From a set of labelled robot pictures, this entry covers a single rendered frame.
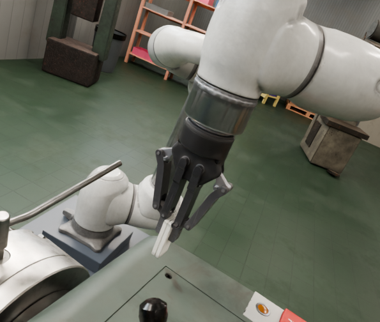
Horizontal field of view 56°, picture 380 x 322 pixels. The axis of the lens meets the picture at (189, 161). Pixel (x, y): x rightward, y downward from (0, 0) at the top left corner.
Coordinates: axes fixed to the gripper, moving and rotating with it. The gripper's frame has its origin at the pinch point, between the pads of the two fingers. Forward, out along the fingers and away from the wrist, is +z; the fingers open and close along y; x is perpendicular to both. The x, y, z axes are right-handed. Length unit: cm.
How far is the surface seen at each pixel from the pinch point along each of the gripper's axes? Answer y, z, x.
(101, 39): 345, 61, -396
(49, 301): 10.8, 16.0, 10.5
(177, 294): -5.6, 9.4, -0.8
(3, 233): 19.0, 5.4, 14.5
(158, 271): -0.3, 9.4, -2.9
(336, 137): -15, 76, -588
